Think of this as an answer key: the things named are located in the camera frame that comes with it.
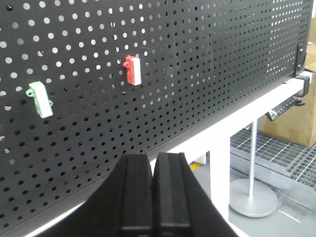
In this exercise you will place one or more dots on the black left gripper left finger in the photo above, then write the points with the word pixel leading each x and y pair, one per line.
pixel 120 207

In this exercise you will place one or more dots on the red white rocker switch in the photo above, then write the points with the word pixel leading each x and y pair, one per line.
pixel 133 67

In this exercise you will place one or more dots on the cardboard box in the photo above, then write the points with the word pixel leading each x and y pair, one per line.
pixel 298 124

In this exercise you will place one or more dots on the silver sign stand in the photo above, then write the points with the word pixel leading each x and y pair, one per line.
pixel 249 197

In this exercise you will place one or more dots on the black perforated pegboard panel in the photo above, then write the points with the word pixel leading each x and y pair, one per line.
pixel 200 60

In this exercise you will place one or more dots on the desk height control panel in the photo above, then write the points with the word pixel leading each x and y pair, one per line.
pixel 282 108

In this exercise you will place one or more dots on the green white rocker switch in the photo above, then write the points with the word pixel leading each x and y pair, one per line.
pixel 43 105

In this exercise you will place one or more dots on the metal floor grating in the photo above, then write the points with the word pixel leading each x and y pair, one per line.
pixel 289 159

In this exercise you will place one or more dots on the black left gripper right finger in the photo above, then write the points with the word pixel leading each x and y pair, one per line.
pixel 181 206

